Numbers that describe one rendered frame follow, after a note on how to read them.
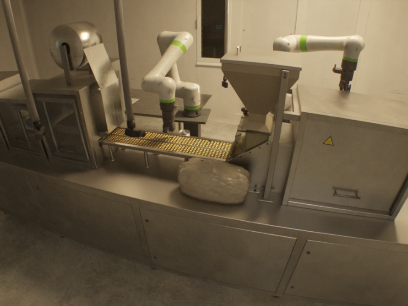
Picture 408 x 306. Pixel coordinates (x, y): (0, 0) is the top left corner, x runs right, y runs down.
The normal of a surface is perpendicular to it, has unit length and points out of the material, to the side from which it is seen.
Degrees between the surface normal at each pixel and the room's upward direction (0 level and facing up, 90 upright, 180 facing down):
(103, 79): 72
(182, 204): 0
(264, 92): 114
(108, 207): 90
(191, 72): 90
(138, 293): 0
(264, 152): 90
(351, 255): 90
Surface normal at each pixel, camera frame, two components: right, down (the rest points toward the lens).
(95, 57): 0.91, -0.13
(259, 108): -0.25, 0.81
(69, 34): -0.27, 0.51
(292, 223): 0.00, -0.84
